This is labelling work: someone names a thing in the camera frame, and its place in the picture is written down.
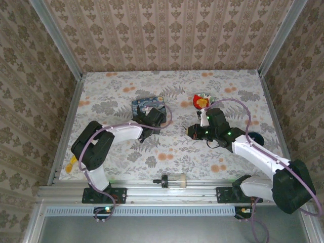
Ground starry night print tin box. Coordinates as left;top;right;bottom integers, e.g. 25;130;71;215
131;96;167;123

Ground patterned ceramic bowl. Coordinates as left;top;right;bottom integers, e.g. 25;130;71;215
193;92;216;111

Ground red snack wrapper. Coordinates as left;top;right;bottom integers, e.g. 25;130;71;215
193;94;210;110

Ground dark blue round dish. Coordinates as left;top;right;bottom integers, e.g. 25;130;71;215
246;131;265;147

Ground clear acrylic block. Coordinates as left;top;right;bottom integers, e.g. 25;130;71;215
167;173;188;189

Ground yellow plastic toy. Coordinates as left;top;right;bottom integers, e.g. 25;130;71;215
65;154;78;174

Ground small circuit board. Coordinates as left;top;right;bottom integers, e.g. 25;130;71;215
94;206;114;220
234;206;257;220

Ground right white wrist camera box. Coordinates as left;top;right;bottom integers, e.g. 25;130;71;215
197;110;210;128

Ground thin black cable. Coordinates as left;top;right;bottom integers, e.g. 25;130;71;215
205;139;220;150

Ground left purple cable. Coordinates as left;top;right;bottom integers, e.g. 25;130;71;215
78;104;174;224

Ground purple cable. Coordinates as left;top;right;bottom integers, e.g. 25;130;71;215
205;98;323;243
78;104;174;224

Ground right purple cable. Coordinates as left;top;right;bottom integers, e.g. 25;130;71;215
205;98;323;243

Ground black clamp mount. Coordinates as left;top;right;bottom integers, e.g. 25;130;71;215
152;174;169;189

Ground aluminium side rail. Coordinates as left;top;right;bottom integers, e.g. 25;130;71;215
258;70;292;160
46;73;86;186

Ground aluminium front rail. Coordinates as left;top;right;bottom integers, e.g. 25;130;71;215
37;179;311;205

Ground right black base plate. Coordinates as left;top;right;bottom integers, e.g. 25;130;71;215
216;186;264;204

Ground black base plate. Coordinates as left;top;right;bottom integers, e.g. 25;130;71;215
216;186;264;204
81;187;128;205

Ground grey slotted cable duct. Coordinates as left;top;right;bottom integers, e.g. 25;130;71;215
44;205;236;217

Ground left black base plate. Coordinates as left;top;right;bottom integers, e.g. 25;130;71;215
81;187;128;205

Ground aluminium frame post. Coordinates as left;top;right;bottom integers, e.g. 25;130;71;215
28;0;85;80
257;0;309;77

